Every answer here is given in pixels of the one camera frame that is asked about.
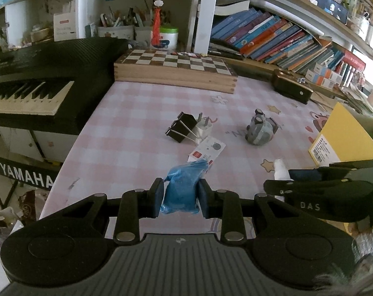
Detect wooden chess board box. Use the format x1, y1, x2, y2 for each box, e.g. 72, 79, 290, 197
114, 49, 238, 94

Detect row of leaning books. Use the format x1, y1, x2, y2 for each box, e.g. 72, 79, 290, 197
209, 5, 366, 90

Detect black Yamaha keyboard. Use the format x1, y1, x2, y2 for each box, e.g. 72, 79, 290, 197
0, 37, 128, 190

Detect white red label card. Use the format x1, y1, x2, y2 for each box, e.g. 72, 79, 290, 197
187, 136, 226, 166

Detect white silver tube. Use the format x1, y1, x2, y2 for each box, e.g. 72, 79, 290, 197
274, 159, 291, 180

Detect pink checkered tablecloth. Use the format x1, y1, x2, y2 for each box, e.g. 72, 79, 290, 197
38, 75, 351, 238

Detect red orange bottle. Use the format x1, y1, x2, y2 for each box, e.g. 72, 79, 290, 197
151, 0, 164, 47

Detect black binder clips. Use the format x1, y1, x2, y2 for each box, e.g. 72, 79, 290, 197
165, 111, 199, 143

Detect dark wooden case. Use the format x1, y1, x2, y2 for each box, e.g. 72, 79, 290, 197
271, 69, 314, 104

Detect white shelf unit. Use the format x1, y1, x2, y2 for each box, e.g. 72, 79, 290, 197
0, 0, 373, 61

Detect blue plastic bag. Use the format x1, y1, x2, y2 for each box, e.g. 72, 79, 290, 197
160, 159, 209, 215

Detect white pen holder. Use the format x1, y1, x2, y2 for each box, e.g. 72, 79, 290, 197
97, 25, 152, 41

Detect white power plug adapter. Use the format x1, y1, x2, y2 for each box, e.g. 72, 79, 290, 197
192, 112, 213, 144

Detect white green lid jar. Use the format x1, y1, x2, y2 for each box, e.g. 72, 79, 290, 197
158, 26, 178, 51

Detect yellow cardboard box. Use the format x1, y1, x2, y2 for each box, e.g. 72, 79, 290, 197
308, 103, 373, 167

